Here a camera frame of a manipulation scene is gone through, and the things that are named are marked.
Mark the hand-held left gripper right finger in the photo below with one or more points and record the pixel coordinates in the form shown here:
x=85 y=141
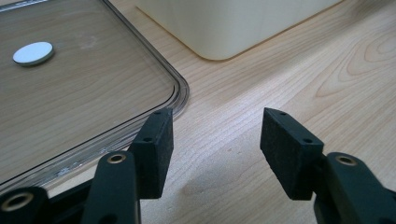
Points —
x=289 y=155

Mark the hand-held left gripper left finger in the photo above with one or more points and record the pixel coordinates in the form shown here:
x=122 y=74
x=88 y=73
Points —
x=152 y=155

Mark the clear plastic lid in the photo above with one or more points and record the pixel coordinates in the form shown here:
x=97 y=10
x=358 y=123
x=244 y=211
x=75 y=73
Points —
x=77 y=93

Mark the cream compartment storage box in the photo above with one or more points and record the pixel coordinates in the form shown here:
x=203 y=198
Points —
x=233 y=25

